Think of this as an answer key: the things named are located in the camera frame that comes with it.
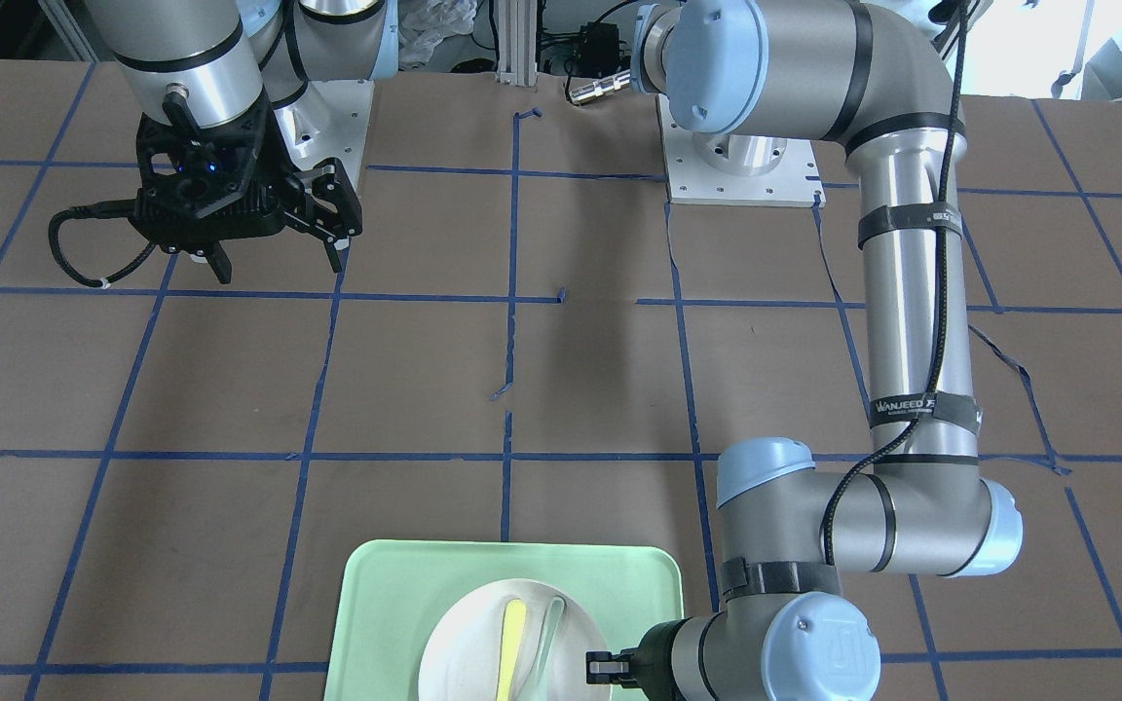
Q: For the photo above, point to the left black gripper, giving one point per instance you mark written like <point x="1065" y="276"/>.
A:
<point x="656" y="653"/>

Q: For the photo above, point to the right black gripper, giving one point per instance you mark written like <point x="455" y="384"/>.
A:
<point x="269" y="159"/>

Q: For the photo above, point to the white round plate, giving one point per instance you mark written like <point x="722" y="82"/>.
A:
<point x="461" y="656"/>

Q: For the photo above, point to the yellow plastic fork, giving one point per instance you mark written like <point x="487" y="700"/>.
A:
<point x="513" y="629"/>

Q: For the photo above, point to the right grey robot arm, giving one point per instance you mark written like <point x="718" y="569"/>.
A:
<point x="220" y="55"/>

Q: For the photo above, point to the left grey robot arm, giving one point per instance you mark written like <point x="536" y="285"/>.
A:
<point x="861" y="76"/>

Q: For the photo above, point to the pale green spoon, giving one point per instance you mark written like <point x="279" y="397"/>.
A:
<point x="536" y="687"/>

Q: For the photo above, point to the light green tray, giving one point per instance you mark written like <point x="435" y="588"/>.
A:
<point x="395" y="591"/>

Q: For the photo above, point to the black power adapter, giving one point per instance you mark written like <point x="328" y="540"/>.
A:
<point x="597" y="50"/>

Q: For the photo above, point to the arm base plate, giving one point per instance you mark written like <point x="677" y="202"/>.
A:
<point x="736" y="169"/>
<point x="328" y="120"/>

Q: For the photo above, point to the aluminium frame post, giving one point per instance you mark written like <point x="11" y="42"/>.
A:
<point x="517" y="23"/>

